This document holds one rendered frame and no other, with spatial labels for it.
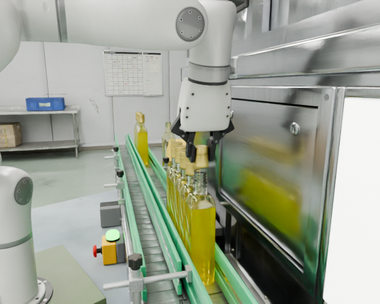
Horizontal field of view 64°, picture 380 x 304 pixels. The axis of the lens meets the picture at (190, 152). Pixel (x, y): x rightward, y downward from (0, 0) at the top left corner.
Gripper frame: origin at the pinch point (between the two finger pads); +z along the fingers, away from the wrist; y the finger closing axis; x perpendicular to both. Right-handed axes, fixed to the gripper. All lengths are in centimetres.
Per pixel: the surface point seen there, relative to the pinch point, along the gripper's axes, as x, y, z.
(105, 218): -47, 21, 53
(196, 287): 17.8, 4.4, 19.3
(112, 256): -20, 19, 47
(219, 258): 10.5, -3.1, 20.9
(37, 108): -502, 130, 164
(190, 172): -2.7, 0.8, 6.8
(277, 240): 15.4, -12.4, 13.1
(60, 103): -505, 92, 157
